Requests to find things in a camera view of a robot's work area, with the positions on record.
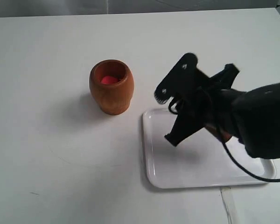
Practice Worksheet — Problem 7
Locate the white plastic tray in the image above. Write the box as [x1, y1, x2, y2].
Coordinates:
[142, 109, 264, 189]

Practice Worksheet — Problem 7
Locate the brown wooden pestle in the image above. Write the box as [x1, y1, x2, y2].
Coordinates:
[204, 123, 232, 143]

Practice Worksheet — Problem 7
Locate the black cable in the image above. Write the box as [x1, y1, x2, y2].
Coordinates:
[168, 87, 280, 182]

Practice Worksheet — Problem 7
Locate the red ball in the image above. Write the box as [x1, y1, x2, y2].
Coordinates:
[101, 76, 119, 85]

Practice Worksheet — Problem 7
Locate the wooden mortar cup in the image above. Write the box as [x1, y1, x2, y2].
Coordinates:
[89, 59, 134, 115]

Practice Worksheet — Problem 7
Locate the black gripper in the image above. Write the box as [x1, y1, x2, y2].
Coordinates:
[164, 63, 239, 147]

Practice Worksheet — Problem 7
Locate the clear tape strip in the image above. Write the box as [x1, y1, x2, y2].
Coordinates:
[220, 187, 240, 224]

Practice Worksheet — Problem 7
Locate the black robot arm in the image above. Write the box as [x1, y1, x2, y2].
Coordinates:
[156, 64, 280, 159]

